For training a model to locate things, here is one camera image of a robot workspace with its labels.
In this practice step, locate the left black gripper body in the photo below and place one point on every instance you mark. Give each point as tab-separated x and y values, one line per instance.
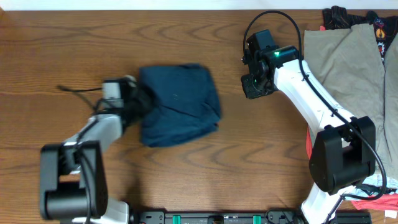
137	101

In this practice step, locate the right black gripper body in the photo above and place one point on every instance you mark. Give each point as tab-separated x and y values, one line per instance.
250	86

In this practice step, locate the navy blue shorts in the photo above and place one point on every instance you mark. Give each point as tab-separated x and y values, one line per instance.
187	105

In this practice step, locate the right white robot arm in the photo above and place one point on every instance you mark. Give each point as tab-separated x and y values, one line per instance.
342	156

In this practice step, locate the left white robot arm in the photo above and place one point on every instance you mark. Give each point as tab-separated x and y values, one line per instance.
73	186

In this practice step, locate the khaki beige shorts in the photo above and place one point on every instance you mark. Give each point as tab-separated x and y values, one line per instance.
351	77

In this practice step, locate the black patterned garment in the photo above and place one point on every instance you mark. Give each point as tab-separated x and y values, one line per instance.
385	28

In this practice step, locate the light blue patterned garment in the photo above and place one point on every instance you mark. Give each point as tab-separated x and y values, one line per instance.
371	186

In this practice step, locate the red garment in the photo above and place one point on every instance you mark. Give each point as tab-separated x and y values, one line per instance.
376	203

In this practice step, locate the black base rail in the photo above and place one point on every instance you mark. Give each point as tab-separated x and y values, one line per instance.
277	216

